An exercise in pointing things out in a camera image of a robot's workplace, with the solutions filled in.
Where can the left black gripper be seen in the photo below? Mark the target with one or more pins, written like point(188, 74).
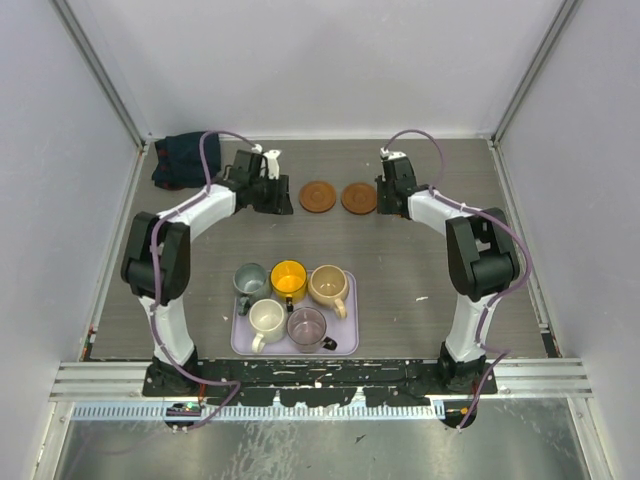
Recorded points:
point(279, 203)

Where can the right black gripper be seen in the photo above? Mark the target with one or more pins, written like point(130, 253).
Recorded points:
point(383, 208)

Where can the brown wooden coaster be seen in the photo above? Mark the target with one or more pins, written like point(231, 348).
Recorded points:
point(359, 198)
point(317, 197)

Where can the beige ceramic mug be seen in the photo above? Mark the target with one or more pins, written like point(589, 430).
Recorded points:
point(329, 287)

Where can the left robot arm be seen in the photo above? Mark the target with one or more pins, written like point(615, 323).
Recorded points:
point(157, 260)

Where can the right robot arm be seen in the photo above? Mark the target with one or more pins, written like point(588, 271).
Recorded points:
point(481, 258)

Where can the dark folded cloth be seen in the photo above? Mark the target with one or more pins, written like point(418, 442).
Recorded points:
point(179, 163)

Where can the grey ceramic mug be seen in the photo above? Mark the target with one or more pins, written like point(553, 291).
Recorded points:
point(251, 283)

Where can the yellow glass mug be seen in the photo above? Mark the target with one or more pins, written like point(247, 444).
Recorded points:
point(289, 282)

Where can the white ceramic mug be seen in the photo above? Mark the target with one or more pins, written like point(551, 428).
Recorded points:
point(267, 318)

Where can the lavender plastic tray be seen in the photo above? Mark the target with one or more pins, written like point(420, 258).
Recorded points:
point(345, 332)

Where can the clear purple glass mug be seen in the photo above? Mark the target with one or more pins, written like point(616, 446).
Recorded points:
point(307, 329)

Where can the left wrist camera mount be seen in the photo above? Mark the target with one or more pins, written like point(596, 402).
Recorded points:
point(269, 163)

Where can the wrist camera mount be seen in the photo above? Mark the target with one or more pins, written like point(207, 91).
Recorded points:
point(387, 155)
point(269, 163)

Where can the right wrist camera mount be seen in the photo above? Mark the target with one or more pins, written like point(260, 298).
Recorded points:
point(387, 155)

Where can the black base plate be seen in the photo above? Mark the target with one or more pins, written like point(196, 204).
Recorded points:
point(315, 383)

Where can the aluminium front rail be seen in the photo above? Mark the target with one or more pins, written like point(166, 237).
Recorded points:
point(524, 378)

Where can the left aluminium frame post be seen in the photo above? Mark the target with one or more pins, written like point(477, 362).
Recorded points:
point(91, 58)

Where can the aluminium frame post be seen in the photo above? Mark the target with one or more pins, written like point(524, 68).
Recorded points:
point(91, 58)
point(560, 22)

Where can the right aluminium frame post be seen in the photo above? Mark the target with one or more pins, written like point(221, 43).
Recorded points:
point(560, 22)

